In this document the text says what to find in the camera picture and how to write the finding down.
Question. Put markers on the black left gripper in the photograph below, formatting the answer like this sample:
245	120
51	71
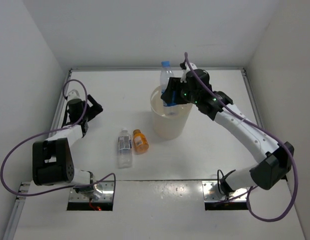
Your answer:
94	109

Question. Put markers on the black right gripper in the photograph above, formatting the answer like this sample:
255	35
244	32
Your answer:
173	84

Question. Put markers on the clear bottle blue label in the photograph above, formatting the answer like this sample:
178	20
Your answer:
170	109

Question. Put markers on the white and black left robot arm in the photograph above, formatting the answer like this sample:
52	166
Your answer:
52	159

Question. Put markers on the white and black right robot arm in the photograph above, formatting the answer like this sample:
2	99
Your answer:
273	160

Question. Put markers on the cream plastic bin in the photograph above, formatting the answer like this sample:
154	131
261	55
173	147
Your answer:
168	126

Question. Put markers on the clear bottle white label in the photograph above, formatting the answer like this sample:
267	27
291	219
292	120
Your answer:
124	149

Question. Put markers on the orange plastic bottle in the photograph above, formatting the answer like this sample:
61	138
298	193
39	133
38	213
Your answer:
140	142

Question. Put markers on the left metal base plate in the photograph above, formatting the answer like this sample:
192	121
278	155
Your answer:
98	193

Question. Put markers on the metal base plate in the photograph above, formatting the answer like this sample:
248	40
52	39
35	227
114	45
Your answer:
212	195
98	193

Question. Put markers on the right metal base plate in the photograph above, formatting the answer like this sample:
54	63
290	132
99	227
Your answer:
212	195

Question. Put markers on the left aluminium frame rail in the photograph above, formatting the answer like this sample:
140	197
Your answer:
21	194

